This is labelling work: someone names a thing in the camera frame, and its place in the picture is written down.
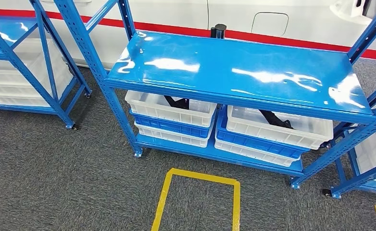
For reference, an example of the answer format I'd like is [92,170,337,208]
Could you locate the black angled plastic part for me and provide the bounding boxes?
[164,95,190,111]
[258,109,294,130]

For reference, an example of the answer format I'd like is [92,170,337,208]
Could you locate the black barrier post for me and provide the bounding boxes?
[210,23,227,39]

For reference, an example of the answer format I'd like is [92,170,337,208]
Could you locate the blue metal shelf rack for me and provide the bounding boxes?
[52,0,376,190]
[323,121,376,200]
[0,0,93,131]

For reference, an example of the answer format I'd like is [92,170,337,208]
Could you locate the blue storage bin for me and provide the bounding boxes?
[130,110,216,139]
[216,106,310,160]

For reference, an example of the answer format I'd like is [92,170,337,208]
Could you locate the white car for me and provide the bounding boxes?
[0,0,376,69]

